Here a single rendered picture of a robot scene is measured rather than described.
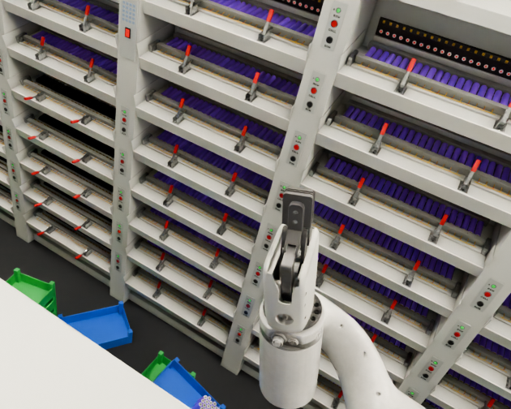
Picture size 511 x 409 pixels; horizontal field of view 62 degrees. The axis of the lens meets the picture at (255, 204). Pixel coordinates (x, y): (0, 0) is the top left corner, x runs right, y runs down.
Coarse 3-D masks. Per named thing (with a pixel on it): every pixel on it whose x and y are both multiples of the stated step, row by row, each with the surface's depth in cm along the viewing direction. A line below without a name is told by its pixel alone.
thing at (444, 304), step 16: (320, 240) 150; (336, 256) 149; (352, 256) 147; (368, 256) 148; (368, 272) 145; (384, 272) 144; (400, 272) 144; (464, 272) 146; (400, 288) 142; (416, 288) 141; (432, 288) 141; (448, 288) 142; (464, 288) 136; (432, 304) 139; (448, 304) 138
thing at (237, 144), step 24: (144, 96) 164; (168, 96) 165; (192, 96) 166; (168, 120) 158; (192, 120) 158; (216, 120) 157; (240, 120) 158; (216, 144) 152; (240, 144) 149; (264, 144) 150; (264, 168) 147
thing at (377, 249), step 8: (320, 224) 154; (328, 224) 152; (328, 232) 152; (336, 232) 152; (344, 232) 151; (344, 240) 150; (352, 240) 151; (360, 240) 149; (360, 248) 149; (368, 248) 149; (376, 248) 147; (384, 248) 147; (384, 256) 148; (392, 256) 146; (400, 256) 146; (392, 264) 145; (400, 264) 146; (408, 264) 144; (416, 272) 144; (424, 272) 142; (432, 272) 142; (432, 280) 143; (440, 280) 141; (448, 280) 141
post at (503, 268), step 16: (496, 256) 122; (496, 272) 124; (480, 288) 129; (464, 304) 133; (496, 304) 128; (448, 320) 138; (464, 320) 136; (480, 320) 133; (464, 336) 138; (432, 352) 147; (448, 352) 144; (416, 368) 153; (448, 368) 146; (400, 384) 161; (416, 384) 156; (432, 384) 152; (416, 400) 159
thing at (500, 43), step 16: (384, 0) 126; (480, 0) 118; (496, 0) 133; (384, 16) 127; (400, 16) 125; (416, 16) 124; (432, 16) 122; (448, 16) 120; (368, 32) 131; (432, 32) 123; (448, 32) 122; (464, 32) 120; (480, 32) 118; (496, 32) 116; (480, 48) 120; (496, 48) 118; (384, 112) 139
